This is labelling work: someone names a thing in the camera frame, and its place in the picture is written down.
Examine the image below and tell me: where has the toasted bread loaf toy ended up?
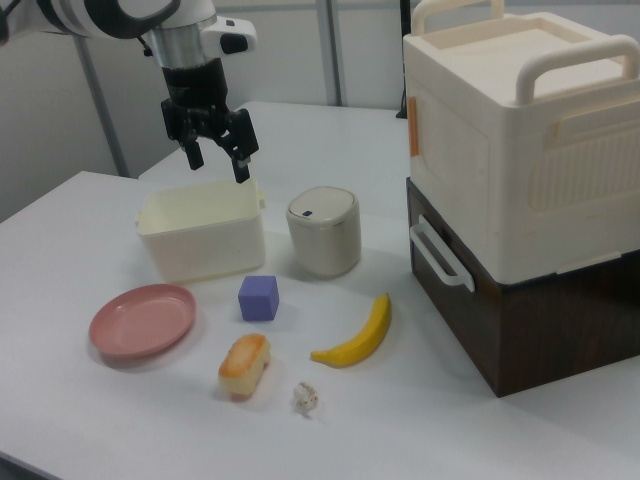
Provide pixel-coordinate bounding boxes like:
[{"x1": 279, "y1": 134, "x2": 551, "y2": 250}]
[{"x1": 217, "y1": 333, "x2": 273, "y2": 400}]

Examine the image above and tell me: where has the purple cube block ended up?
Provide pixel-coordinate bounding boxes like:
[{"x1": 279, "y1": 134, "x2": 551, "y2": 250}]
[{"x1": 237, "y1": 274, "x2": 280, "y2": 322}]

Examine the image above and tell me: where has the beige mini lidded trash can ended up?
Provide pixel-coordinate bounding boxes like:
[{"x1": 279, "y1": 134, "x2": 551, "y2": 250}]
[{"x1": 285, "y1": 186, "x2": 363, "y2": 278}]

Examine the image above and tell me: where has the large cream box with handles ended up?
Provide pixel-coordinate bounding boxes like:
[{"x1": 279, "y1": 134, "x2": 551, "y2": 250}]
[{"x1": 402, "y1": 0, "x2": 640, "y2": 279}]

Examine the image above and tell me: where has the dark brown wooden drawer box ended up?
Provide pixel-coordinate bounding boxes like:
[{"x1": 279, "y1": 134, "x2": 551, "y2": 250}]
[{"x1": 405, "y1": 177, "x2": 640, "y2": 399}]

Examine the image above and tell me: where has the small white garlic toy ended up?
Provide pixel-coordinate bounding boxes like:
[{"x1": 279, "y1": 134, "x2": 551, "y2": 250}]
[{"x1": 291, "y1": 381, "x2": 321, "y2": 413}]

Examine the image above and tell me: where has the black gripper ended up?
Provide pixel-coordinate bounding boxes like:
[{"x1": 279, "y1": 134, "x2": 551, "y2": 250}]
[{"x1": 160, "y1": 56, "x2": 261, "y2": 186}]

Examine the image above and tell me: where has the yellow toy banana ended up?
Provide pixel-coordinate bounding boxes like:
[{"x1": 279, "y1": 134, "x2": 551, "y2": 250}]
[{"x1": 310, "y1": 292, "x2": 393, "y2": 370}]

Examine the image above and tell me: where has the white drawer handle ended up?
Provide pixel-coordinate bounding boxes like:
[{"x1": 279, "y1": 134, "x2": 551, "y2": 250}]
[{"x1": 408, "y1": 214, "x2": 476, "y2": 292}]

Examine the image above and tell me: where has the orange tape strip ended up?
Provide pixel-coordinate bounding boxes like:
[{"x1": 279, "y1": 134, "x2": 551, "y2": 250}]
[{"x1": 406, "y1": 96, "x2": 422, "y2": 159}]

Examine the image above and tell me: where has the pink plastic plate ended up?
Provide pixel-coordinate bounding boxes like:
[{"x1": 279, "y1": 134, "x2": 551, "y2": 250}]
[{"x1": 88, "y1": 283, "x2": 198, "y2": 359}]

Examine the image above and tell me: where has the grey partition frame post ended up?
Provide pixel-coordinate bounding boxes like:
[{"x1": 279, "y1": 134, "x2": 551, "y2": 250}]
[
  {"x1": 323, "y1": 0, "x2": 348, "y2": 107},
  {"x1": 74, "y1": 32, "x2": 139, "y2": 179}
]

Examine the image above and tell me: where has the cream open plastic bin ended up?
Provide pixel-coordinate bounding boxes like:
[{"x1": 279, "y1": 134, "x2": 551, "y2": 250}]
[{"x1": 135, "y1": 177, "x2": 268, "y2": 284}]

